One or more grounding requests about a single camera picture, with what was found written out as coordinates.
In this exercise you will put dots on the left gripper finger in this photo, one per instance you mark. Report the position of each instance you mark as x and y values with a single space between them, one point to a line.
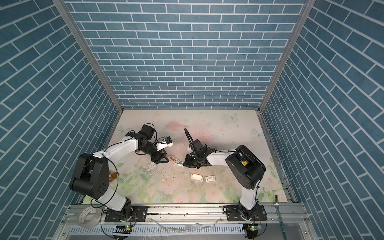
160 161
164 156

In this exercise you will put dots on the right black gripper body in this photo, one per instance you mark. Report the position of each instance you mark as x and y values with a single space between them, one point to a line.
193 161

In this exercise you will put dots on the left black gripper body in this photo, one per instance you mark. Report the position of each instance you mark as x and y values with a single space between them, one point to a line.
155 154

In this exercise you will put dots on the white staple box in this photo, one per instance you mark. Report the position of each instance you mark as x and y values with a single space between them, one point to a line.
209 179

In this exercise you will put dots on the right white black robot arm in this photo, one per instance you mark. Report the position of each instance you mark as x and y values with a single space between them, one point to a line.
246 167

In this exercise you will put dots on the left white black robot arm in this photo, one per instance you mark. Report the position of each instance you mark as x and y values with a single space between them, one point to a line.
91 174

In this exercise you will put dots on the brown white mushroom toy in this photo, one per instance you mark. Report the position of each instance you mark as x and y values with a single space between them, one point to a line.
113 176

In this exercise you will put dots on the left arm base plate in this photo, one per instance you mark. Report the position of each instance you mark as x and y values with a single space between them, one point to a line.
127 214

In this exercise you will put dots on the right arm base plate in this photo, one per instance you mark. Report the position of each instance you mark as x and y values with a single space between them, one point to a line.
235 213

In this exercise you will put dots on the silver fork on rail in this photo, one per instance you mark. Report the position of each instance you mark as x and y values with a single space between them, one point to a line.
277 207

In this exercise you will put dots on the aluminium front rail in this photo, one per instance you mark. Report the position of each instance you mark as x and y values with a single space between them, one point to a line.
294 213

